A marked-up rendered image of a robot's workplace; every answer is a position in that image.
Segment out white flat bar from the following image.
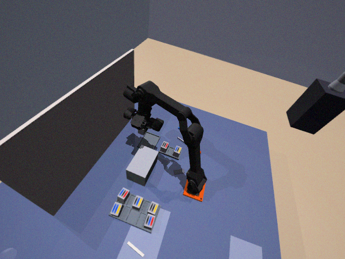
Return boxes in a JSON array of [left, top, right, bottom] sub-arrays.
[[127, 242, 144, 257]]

